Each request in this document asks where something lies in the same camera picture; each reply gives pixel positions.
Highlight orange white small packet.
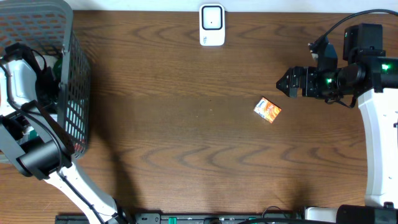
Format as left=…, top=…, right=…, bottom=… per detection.
left=254, top=97, right=282, bottom=123

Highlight right black cable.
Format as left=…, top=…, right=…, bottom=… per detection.
left=313, top=8, right=398, bottom=47

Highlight left black cable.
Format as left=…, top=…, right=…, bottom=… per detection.
left=0, top=46, right=103, bottom=224

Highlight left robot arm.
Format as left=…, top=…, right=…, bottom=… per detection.
left=1, top=42, right=135, bottom=223

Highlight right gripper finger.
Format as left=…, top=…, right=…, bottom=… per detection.
left=276, top=83, right=299, bottom=98
left=276, top=67, right=297, bottom=86

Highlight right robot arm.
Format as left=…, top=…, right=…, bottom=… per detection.
left=276, top=24, right=397, bottom=223

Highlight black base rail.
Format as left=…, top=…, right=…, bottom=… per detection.
left=55, top=212, right=307, bottom=224

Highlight white barcode scanner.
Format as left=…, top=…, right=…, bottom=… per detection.
left=199, top=4, right=226, bottom=47

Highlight black cable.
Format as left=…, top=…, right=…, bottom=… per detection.
left=313, top=8, right=398, bottom=47
left=0, top=46, right=103, bottom=224

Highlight grey plastic mesh basket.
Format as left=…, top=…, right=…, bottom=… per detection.
left=1, top=0, right=91, bottom=159

